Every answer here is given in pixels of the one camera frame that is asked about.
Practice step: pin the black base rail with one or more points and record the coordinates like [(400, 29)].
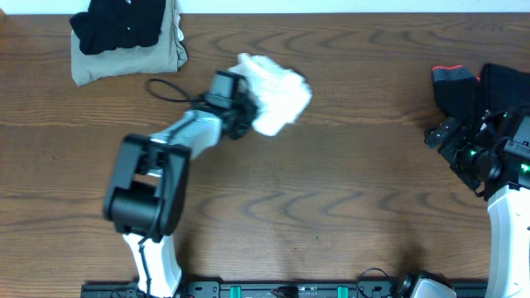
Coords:
[(372, 283)]

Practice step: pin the folded black garment on stack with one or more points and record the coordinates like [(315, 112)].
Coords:
[(112, 24)]

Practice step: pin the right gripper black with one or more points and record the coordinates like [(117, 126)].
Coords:
[(450, 151)]

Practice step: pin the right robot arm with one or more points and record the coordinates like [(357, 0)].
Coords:
[(494, 163)]

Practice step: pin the folded khaki garment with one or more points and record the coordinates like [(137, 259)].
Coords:
[(167, 55)]

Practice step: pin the white t-shirt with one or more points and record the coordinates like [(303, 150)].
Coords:
[(280, 94)]

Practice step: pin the black garment with red trim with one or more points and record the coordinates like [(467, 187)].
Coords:
[(455, 92)]

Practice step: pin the black garment right edge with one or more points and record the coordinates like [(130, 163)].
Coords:
[(500, 88)]

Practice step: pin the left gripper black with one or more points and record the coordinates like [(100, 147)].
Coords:
[(246, 114)]

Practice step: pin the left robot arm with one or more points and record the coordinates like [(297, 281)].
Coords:
[(147, 191)]

